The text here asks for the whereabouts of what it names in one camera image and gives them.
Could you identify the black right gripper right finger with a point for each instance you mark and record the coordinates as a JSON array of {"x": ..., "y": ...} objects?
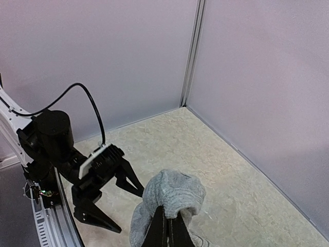
[{"x": 178, "y": 233}]

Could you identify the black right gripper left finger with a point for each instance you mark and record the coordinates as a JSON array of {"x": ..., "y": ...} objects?
[{"x": 155, "y": 236}]

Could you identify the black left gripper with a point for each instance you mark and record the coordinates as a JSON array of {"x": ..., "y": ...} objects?
[{"x": 86, "y": 192}]

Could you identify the grey tank top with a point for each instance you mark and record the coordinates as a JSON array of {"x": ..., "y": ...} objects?
[{"x": 177, "y": 193}]

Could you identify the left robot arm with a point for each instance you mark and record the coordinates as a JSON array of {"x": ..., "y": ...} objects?
[{"x": 44, "y": 144}]

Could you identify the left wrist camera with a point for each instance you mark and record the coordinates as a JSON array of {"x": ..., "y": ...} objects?
[{"x": 105, "y": 151}]

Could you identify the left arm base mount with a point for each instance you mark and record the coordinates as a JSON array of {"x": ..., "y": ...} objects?
[{"x": 47, "y": 198}]

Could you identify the aluminium front rail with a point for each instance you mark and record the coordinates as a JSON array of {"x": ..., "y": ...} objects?
[{"x": 55, "y": 226}]

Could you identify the left aluminium corner post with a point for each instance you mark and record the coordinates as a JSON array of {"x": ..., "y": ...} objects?
[{"x": 193, "y": 52}]

